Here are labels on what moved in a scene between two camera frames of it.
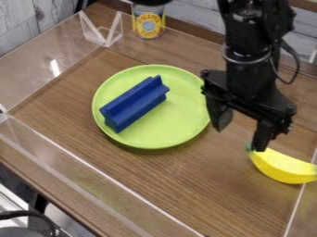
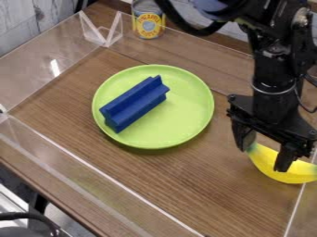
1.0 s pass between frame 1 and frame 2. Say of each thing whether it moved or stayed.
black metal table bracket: stayed
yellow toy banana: stayed
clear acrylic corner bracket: stayed
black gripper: moved
